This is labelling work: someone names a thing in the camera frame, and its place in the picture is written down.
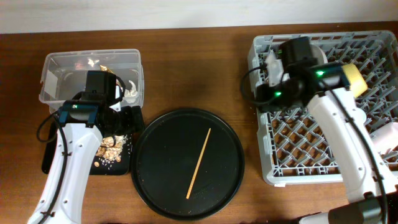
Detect grey dishwasher rack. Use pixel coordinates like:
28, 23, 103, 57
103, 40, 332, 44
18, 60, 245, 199
245, 30, 397, 186

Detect white tissue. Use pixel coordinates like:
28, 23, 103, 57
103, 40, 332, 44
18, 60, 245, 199
124, 80, 138, 103

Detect grey round plate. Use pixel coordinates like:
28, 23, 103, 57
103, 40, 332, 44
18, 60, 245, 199
310, 44, 328, 65

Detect wooden chopstick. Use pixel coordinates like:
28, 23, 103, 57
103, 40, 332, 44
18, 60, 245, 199
185, 128, 211, 200

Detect pink cup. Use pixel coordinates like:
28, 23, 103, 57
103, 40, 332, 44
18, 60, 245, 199
370, 122, 398, 154

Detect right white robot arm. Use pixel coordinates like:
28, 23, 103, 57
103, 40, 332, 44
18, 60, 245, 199
254, 63, 397, 223

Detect yellow bowl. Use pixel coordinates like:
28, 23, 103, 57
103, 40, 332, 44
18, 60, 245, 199
342, 63, 368, 98

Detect black rectangular tray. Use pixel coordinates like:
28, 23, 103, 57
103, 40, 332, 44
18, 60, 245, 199
41, 122, 133, 175

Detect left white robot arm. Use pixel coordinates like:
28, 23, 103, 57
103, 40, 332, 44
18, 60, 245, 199
28, 100, 144, 223

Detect food scraps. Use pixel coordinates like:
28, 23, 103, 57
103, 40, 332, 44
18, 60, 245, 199
93, 136, 127, 167

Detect clear plastic waste bin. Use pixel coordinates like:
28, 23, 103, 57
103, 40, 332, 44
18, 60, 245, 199
39, 49, 144, 113

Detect round black serving tray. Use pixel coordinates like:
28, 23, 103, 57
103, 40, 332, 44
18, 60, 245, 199
131, 108, 245, 221

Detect gold snack wrapper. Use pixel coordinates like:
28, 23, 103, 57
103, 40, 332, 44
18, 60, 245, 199
99, 65, 115, 74

